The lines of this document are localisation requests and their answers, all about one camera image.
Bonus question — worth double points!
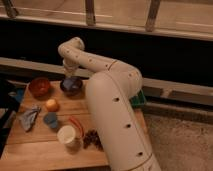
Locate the purple bowl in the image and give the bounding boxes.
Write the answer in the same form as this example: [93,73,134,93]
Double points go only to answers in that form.
[60,76,83,96]

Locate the blue grey sponge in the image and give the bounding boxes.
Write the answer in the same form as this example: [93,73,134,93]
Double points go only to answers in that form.
[64,77,77,86]

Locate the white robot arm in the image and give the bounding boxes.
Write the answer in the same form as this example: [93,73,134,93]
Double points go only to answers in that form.
[58,37,162,171]

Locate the red bowl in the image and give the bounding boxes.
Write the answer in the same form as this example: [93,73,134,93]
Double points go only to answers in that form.
[28,77,51,97]

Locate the green plastic tray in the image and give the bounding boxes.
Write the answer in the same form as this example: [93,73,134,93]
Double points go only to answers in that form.
[130,90,146,108]

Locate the brown pine cone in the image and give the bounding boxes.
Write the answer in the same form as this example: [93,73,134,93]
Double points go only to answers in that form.
[83,130,103,150]

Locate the orange fruit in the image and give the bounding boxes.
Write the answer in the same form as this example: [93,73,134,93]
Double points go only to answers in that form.
[45,99,59,112]

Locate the white cup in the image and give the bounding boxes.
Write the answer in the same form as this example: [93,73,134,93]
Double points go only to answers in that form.
[57,125,79,148]

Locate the grey crumpled cloth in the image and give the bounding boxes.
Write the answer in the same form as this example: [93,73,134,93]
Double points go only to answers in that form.
[18,105,41,132]

